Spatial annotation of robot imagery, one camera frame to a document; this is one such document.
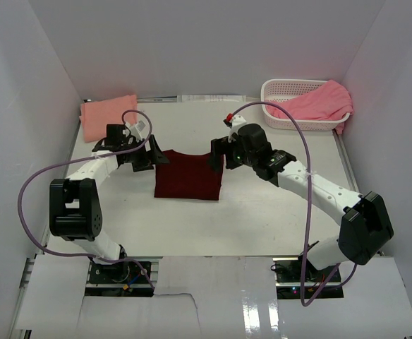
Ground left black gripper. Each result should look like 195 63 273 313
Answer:
121 135 169 172

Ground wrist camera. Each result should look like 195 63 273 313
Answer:
224 114 247 143
123 121 146 141

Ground pink t shirt in basket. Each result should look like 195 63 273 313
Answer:
265 78 354 135

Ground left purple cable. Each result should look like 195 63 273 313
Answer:
18 109 156 289

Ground white paper sheets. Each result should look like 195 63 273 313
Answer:
177 95 246 102

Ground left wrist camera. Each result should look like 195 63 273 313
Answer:
123 121 146 141

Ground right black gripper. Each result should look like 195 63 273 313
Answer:
207 136 257 174

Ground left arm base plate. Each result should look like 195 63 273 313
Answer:
85 259 159 297

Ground dark red t shirt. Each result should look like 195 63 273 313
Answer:
154 150 224 201

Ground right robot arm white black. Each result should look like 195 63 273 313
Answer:
210 124 394 282

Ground folded salmon pink t shirt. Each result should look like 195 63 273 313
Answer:
80 95 138 143

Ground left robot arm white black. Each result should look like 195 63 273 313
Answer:
49 121 169 282

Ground white plastic basket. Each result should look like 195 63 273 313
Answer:
260 78 351 131

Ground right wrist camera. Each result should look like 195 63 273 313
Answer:
224 114 247 143

